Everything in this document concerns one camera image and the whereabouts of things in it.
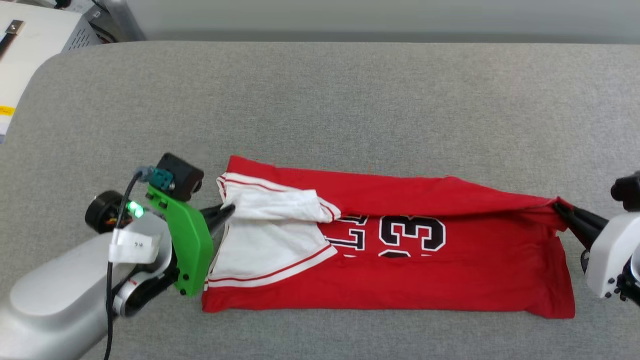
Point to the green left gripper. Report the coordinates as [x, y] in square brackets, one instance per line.
[192, 250]

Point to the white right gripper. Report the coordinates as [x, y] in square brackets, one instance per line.
[612, 255]

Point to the red Bulls basketball jersey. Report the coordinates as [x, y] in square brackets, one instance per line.
[425, 280]

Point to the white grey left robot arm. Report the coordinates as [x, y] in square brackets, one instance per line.
[50, 300]

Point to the yellow box sticker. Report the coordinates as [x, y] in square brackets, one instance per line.
[6, 110]

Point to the white equipment box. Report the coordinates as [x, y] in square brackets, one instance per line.
[40, 55]

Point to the white partition panel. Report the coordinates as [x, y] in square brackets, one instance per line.
[380, 17]

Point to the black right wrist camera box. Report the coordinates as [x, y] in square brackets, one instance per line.
[627, 192]

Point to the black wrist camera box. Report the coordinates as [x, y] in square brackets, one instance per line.
[181, 175]
[627, 192]

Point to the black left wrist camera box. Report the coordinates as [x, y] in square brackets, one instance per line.
[181, 175]

